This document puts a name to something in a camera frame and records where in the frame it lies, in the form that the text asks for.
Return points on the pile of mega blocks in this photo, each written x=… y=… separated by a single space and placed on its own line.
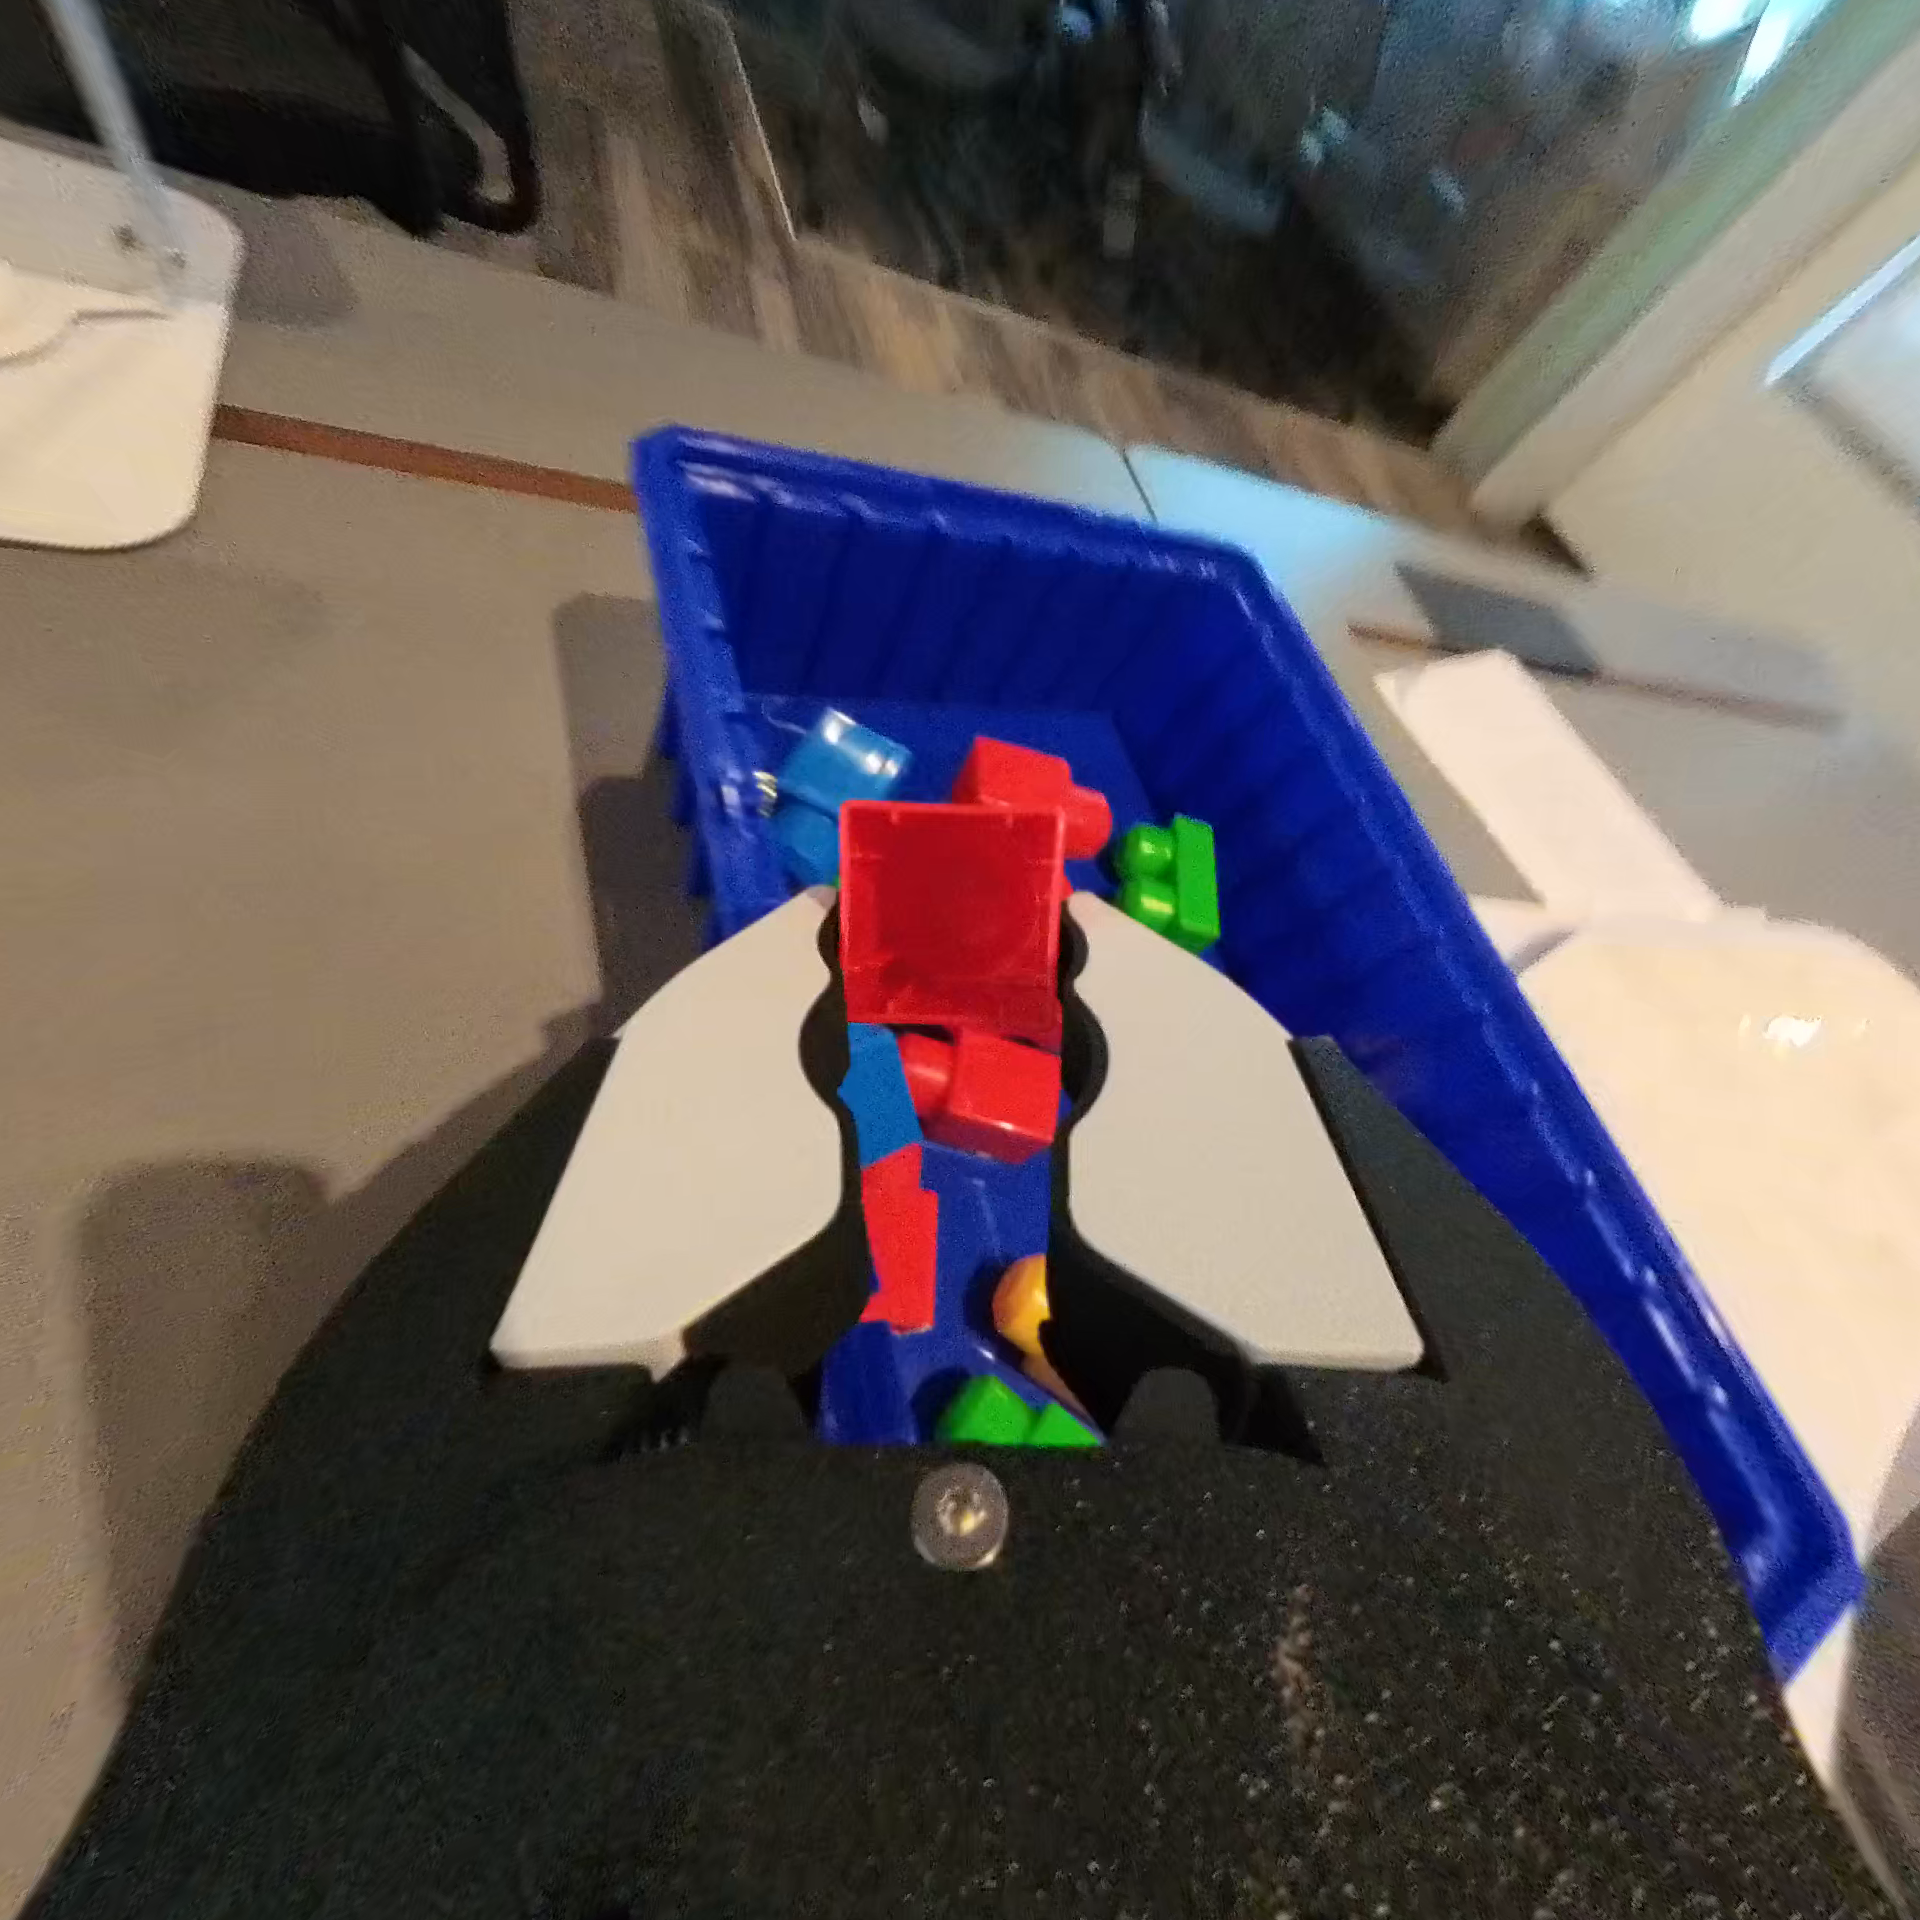
x=997 y=1095

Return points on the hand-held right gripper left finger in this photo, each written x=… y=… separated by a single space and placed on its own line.
x=675 y=1184

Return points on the white flat panel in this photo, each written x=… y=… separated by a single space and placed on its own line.
x=1529 y=779

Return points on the black office chair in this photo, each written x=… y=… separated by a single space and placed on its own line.
x=452 y=136

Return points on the red single-stud mega block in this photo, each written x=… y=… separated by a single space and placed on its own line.
x=944 y=915

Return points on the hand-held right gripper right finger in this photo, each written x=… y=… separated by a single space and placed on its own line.
x=1230 y=1184

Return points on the blue plastic bin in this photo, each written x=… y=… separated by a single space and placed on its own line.
x=1051 y=629

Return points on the grey flat pad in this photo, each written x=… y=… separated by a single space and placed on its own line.
x=1575 y=629

